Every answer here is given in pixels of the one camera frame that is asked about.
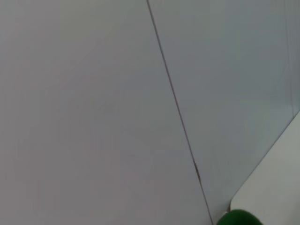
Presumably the white handbag with green handles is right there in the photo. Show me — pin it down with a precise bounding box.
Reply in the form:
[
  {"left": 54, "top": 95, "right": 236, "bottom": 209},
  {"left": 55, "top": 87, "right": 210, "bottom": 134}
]
[{"left": 216, "top": 209, "right": 264, "bottom": 225}]

